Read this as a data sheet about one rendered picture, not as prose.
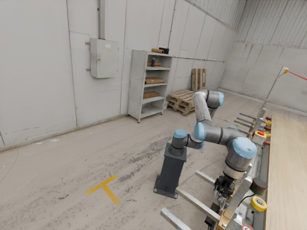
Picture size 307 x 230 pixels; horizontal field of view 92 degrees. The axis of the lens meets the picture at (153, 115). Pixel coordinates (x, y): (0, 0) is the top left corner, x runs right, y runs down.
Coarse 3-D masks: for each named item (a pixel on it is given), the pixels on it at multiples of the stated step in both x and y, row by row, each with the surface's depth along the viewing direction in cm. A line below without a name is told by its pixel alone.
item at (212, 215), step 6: (180, 192) 96; (186, 192) 96; (186, 198) 94; (192, 198) 93; (192, 204) 92; (198, 204) 90; (204, 210) 88; (210, 210) 88; (210, 216) 86; (216, 216) 85; (216, 222) 85
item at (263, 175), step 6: (270, 120) 263; (264, 150) 195; (264, 156) 178; (264, 162) 163; (264, 168) 151; (264, 174) 141; (264, 180) 132; (264, 198) 111; (258, 216) 105; (264, 216) 95; (258, 222) 100; (258, 228) 96
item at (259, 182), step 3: (255, 180) 71; (258, 180) 71; (261, 180) 72; (258, 183) 70; (261, 183) 70; (264, 183) 70; (261, 186) 68; (264, 186) 69; (249, 189) 72; (246, 192) 74; (252, 195) 74; (243, 198) 77; (237, 207) 80
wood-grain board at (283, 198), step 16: (272, 128) 205; (288, 128) 214; (304, 128) 223; (272, 144) 164; (288, 144) 169; (304, 144) 175; (272, 160) 136; (288, 160) 140; (304, 160) 144; (272, 176) 117; (288, 176) 119; (304, 176) 122; (272, 192) 102; (288, 192) 104; (304, 192) 106; (272, 208) 91; (288, 208) 92; (304, 208) 94; (272, 224) 82; (288, 224) 83; (304, 224) 84
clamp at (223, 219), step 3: (222, 213) 86; (222, 216) 84; (222, 219) 83; (225, 219) 83; (228, 219) 83; (219, 222) 81; (222, 222) 81; (225, 222) 82; (219, 225) 80; (216, 228) 82; (219, 228) 80; (222, 228) 79
